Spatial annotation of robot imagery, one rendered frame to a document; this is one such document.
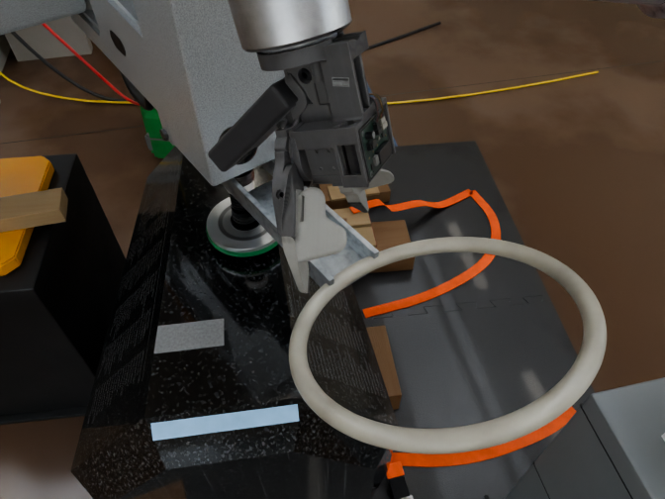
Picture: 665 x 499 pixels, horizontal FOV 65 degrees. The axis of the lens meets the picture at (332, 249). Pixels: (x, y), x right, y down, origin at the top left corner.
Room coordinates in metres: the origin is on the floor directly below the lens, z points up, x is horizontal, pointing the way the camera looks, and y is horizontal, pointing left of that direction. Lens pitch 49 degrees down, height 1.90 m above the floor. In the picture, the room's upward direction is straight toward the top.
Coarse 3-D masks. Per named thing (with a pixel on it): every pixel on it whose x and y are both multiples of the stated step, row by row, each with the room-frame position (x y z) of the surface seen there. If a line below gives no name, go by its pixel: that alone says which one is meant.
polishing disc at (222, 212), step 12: (228, 204) 1.05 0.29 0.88; (216, 216) 1.00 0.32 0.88; (228, 216) 1.00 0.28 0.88; (216, 228) 0.96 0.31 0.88; (228, 228) 0.96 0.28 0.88; (216, 240) 0.92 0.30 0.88; (228, 240) 0.92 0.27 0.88; (240, 240) 0.92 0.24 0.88; (252, 240) 0.92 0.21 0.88; (264, 240) 0.92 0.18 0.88
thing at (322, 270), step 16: (272, 160) 0.95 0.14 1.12; (240, 192) 0.85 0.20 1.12; (256, 192) 0.89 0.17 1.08; (256, 208) 0.79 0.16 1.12; (272, 208) 0.84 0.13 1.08; (272, 224) 0.74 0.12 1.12; (352, 240) 0.71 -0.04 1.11; (336, 256) 0.69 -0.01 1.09; (352, 256) 0.69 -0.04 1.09; (320, 272) 0.61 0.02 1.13; (336, 272) 0.65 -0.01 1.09
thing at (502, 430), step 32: (384, 256) 0.66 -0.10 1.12; (512, 256) 0.61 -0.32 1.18; (544, 256) 0.58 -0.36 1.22; (320, 288) 0.59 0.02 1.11; (576, 288) 0.49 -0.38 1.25; (576, 384) 0.31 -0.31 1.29; (320, 416) 0.31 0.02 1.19; (352, 416) 0.29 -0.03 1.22; (512, 416) 0.27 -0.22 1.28; (544, 416) 0.27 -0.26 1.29; (384, 448) 0.25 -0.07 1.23; (416, 448) 0.24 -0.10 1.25; (448, 448) 0.24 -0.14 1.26; (480, 448) 0.24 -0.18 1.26
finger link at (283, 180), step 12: (276, 156) 0.35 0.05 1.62; (288, 156) 0.35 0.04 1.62; (276, 168) 0.34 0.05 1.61; (288, 168) 0.34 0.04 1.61; (276, 180) 0.33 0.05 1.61; (288, 180) 0.33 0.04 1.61; (300, 180) 0.34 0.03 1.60; (276, 192) 0.32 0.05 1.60; (288, 192) 0.32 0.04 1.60; (276, 204) 0.32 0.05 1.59; (288, 204) 0.32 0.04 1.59; (276, 216) 0.31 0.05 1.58; (288, 216) 0.31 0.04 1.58; (288, 228) 0.31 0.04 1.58
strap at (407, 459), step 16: (464, 192) 2.03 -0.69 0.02; (352, 208) 1.71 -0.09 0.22; (400, 208) 1.81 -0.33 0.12; (496, 224) 1.80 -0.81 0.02; (464, 272) 1.49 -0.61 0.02; (432, 288) 1.40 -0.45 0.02; (448, 288) 1.40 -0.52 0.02; (384, 304) 1.32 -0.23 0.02; (400, 304) 1.32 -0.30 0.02; (416, 304) 1.32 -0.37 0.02; (560, 416) 0.81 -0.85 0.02; (544, 432) 0.75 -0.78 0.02; (496, 448) 0.69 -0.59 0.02; (512, 448) 0.69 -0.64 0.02; (416, 464) 0.64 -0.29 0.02; (432, 464) 0.64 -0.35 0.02; (448, 464) 0.64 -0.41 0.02
